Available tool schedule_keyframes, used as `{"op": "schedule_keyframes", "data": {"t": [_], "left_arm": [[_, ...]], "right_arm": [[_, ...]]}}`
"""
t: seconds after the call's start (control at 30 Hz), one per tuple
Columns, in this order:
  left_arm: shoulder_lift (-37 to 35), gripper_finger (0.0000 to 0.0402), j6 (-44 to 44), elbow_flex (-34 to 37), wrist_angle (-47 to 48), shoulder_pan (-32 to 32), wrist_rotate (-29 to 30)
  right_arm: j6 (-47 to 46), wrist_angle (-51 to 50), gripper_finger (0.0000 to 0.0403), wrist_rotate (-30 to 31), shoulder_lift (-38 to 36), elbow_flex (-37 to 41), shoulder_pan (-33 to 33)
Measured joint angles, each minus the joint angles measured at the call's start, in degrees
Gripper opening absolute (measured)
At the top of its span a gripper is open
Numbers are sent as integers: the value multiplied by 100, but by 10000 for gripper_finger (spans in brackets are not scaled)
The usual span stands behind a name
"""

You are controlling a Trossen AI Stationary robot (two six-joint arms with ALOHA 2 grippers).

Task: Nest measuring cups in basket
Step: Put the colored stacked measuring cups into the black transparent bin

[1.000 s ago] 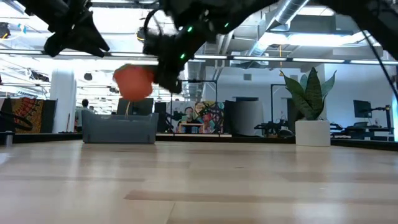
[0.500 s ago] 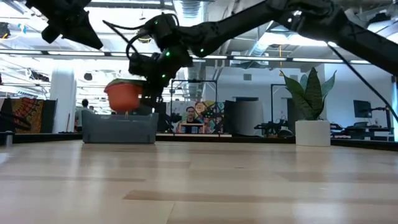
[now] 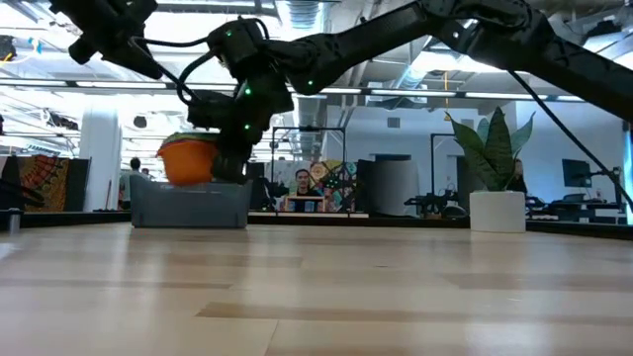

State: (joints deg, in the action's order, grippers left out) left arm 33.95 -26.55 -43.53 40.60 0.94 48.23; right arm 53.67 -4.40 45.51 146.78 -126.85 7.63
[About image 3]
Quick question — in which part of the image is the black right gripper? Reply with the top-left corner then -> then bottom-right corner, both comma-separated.
212,73 -> 294,186

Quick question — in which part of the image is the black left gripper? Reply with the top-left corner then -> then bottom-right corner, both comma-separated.
51,0 -> 165,81

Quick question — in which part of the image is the orange measuring cup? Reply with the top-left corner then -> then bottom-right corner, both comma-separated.
156,139 -> 220,188

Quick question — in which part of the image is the yellow measuring cup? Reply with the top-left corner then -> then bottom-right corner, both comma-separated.
158,135 -> 222,144

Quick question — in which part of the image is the green measuring cup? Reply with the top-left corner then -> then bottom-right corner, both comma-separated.
160,131 -> 222,140

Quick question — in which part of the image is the grey plastic basket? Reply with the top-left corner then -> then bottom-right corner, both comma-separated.
129,175 -> 253,229

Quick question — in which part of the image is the small wooden table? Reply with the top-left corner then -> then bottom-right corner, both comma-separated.
281,195 -> 328,215

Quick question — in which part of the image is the colourful mural board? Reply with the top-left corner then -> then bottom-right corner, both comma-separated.
274,160 -> 358,213

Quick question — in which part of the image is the black panel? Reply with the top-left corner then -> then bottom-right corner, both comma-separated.
355,158 -> 376,217
66,156 -> 93,213

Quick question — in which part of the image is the colourful patterned tapestry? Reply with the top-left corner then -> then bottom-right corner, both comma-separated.
17,154 -> 70,214

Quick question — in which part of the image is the grey cylinder bin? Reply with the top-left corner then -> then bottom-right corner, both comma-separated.
373,153 -> 420,218

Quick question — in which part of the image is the long ceiling light bar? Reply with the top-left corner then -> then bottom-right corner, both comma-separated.
0,77 -> 588,104

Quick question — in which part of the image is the green snake plant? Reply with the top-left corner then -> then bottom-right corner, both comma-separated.
443,106 -> 538,193

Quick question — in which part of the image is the white plant pot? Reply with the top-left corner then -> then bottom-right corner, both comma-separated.
468,190 -> 527,234

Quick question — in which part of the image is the dark office desk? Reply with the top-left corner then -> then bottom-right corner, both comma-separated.
526,197 -> 629,223

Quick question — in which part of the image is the small black desk monitor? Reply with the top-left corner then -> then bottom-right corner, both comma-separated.
562,157 -> 592,189

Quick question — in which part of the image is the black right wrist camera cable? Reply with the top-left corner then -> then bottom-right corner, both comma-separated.
127,37 -> 220,106

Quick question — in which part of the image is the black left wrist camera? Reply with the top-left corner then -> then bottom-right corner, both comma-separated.
67,35 -> 98,65

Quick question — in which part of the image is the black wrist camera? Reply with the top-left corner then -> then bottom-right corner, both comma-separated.
67,35 -> 98,65
186,91 -> 236,131

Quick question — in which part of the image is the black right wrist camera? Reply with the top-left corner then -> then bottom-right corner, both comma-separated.
186,91 -> 236,131

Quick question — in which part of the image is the black tubular frame stand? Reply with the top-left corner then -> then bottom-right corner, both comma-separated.
270,126 -> 347,175

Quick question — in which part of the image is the silver ventilation duct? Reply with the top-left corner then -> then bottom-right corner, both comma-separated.
395,29 -> 456,95
286,0 -> 331,159

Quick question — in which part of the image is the black aluminium table frame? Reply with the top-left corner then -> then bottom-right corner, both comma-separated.
0,210 -> 633,242

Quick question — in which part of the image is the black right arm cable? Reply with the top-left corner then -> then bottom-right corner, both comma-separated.
507,70 -> 633,210

